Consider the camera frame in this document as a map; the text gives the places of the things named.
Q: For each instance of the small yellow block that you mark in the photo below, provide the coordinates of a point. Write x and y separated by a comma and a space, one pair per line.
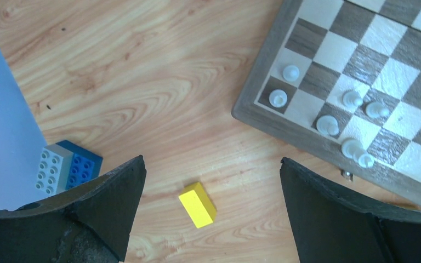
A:
198, 205

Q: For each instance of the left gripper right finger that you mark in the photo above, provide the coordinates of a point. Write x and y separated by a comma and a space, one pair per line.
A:
332, 223

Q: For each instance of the wooden chess board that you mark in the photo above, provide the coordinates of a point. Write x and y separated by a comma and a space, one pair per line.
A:
341, 80

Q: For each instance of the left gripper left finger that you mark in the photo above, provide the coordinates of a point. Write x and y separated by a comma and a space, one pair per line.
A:
88, 223

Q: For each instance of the grey blue duplo brick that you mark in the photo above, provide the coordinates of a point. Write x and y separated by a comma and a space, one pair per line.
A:
65, 165

